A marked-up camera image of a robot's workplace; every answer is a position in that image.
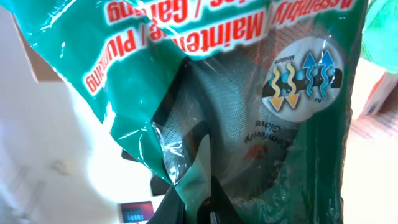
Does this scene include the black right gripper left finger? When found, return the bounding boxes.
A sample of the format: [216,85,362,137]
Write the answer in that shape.
[152,187,185,224]

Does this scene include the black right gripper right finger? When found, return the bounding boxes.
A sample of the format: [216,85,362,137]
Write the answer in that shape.
[197,176,244,224]

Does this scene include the green glove package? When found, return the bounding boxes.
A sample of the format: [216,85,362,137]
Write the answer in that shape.
[1,0,368,223]

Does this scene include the red white small box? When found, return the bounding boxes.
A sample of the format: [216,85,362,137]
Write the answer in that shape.
[358,72,397,119]

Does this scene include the green lid jar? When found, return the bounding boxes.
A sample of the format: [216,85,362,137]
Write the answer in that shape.
[362,0,397,75]

